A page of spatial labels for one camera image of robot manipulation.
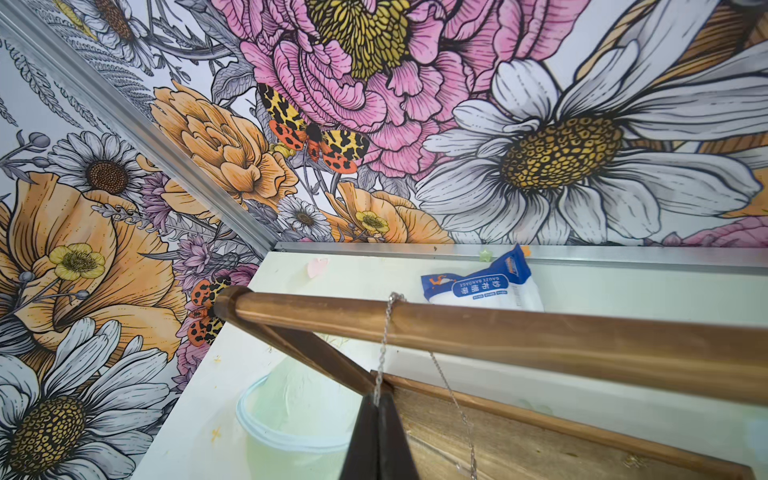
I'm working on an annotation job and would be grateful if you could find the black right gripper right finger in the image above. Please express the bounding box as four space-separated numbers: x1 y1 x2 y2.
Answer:
378 393 419 480

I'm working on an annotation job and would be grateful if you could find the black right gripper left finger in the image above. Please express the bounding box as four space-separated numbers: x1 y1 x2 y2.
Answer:
339 393 379 480

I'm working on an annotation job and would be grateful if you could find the wooden jewelry display stand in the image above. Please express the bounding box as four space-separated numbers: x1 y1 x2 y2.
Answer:
214 287 767 467

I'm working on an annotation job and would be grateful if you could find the white blue toothpaste tube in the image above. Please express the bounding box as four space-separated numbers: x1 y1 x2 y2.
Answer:
421 246 544 312

